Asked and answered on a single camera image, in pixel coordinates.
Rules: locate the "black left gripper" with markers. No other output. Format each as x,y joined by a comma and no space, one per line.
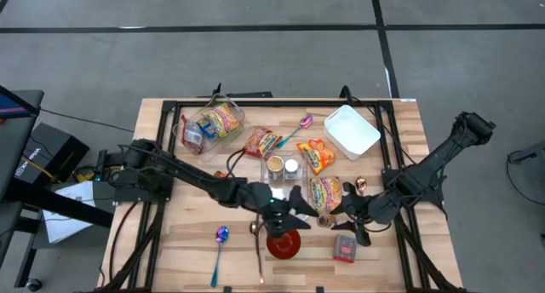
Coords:
272,203

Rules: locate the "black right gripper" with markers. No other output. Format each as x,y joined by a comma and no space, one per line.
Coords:
359,210

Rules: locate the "red grey small box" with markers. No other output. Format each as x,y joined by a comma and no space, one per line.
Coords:
345,249

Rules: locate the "tan lid can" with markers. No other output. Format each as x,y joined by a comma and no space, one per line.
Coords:
275,164

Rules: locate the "iridescent blue spoon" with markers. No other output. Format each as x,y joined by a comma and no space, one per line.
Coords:
224,236

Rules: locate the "green pink ramen packet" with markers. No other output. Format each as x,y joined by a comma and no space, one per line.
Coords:
223,118

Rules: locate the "blue ramen packet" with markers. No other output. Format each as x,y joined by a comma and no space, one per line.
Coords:
208,128

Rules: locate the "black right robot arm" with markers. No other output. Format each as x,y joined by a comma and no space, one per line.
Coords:
426,174

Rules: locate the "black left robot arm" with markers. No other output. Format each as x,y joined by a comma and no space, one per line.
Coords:
191,178

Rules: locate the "red yellow noodle packet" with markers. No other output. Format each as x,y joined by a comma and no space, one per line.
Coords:
324,193

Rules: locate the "clear plastic bin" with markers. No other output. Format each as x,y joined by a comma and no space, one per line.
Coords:
284,183
215,143

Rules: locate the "red black bowl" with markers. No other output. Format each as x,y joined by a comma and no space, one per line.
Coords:
283,247

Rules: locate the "rose gold spoon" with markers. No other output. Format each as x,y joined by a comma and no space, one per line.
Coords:
259,259
361,183

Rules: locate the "orange ramen packet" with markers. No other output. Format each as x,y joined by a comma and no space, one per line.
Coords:
317,156

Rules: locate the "white plastic bin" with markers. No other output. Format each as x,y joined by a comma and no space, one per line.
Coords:
351,131

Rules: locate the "pink teal spoon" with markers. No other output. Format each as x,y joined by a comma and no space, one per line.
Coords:
305,121

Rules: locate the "black bar behind table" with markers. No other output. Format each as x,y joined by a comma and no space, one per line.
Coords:
251,94

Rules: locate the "grey chair base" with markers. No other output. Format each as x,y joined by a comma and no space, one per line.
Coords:
534,156

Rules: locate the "black desk leg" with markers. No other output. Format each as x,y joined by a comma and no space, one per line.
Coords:
76,211

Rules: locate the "white paper sheet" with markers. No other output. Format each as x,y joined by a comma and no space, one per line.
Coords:
64,225

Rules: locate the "black box white lettering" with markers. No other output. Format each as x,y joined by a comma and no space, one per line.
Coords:
55,144

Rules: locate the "black caster wheel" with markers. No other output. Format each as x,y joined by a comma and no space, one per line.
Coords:
34,284

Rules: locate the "grey desk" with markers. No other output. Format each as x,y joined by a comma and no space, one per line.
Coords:
13,148

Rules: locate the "blue screen monitor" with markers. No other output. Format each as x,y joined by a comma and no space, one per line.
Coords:
10,107

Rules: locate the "black metal frame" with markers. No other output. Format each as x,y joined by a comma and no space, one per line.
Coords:
277,103

